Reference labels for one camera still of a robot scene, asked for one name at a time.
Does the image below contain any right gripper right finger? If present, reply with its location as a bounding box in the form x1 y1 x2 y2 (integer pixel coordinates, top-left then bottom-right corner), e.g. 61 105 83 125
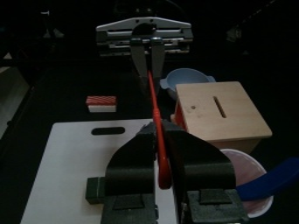
160 119 249 224

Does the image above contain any pink white plastic bowl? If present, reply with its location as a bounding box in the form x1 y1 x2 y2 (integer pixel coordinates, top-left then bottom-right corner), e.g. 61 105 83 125
219 148 275 219

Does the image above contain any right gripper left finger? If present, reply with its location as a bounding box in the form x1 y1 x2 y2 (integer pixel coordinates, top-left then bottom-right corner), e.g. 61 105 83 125
99 122 160 224

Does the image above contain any black toy sushi roll piece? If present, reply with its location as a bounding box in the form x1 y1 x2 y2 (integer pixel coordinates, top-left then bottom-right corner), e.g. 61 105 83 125
85 176 108 205

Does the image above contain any wooden box with slot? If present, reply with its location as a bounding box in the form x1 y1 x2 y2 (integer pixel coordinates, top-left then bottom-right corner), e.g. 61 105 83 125
171 81 273 156

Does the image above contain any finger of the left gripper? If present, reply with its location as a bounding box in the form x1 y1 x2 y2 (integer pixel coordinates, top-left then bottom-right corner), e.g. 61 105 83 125
129 38 149 86
149 37 167 88

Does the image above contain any salmon nigiri toy sushi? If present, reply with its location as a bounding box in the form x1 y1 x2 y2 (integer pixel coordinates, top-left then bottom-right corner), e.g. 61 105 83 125
85 95 117 114

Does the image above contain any white cutting board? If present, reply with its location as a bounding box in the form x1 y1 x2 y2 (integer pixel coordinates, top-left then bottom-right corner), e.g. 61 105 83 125
20 117 180 224

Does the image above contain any red toy knife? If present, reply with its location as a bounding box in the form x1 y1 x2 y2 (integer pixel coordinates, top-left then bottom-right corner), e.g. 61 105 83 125
145 69 173 190

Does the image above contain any light blue bowl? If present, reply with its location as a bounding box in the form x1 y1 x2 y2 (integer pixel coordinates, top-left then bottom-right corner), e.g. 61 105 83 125
159 67 216 102

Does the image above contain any dark blue curved object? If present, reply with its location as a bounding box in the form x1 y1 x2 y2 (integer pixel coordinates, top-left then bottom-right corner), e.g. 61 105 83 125
235 157 299 202

